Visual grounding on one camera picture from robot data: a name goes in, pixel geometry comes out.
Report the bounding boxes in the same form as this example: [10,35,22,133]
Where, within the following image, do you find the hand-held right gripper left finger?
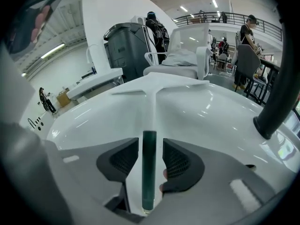
[46,137,146,225]

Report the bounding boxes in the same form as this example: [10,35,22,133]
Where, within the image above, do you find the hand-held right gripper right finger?
[150,138,277,225]

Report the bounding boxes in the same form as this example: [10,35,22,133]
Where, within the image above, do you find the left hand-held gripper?
[6,0,69,54]

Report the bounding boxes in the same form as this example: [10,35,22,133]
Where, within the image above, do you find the person's left hand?
[30,5,52,44]

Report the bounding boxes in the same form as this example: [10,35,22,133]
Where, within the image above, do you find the cardboard box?
[56,90,70,107]

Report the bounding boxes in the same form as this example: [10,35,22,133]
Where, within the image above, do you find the white counter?
[66,67,124,101]

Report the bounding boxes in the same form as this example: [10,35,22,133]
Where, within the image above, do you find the grey copier machine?
[103,22,156,82]

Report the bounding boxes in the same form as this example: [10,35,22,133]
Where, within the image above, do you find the black curved pole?
[253,6,300,140]

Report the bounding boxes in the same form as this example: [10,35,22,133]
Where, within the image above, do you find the grey dining chair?
[236,44,268,104]

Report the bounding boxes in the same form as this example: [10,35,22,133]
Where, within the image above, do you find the grey cloth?
[161,49,198,67]

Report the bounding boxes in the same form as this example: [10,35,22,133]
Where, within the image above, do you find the black table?
[257,57,282,105]

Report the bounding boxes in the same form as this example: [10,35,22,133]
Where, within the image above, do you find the white office chair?
[143,23,213,80]

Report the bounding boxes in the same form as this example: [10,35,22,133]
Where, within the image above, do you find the black metal railing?
[172,12,283,42]

